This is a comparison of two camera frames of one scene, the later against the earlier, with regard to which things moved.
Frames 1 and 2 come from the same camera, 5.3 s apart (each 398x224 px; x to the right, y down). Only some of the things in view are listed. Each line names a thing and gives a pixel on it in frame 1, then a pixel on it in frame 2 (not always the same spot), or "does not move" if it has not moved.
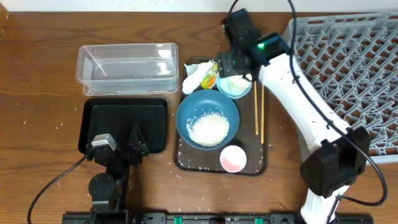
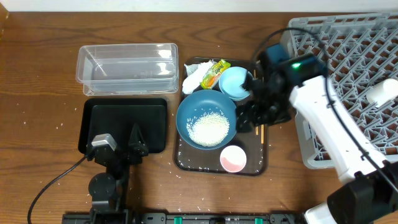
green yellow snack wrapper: x=209 y=81 does not move
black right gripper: x=232 y=66 -> x=261 y=109
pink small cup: x=233 y=158 does not move
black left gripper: x=123 y=152 does not move
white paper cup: x=238 y=85 -> x=385 y=91
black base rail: x=209 y=218 does not move
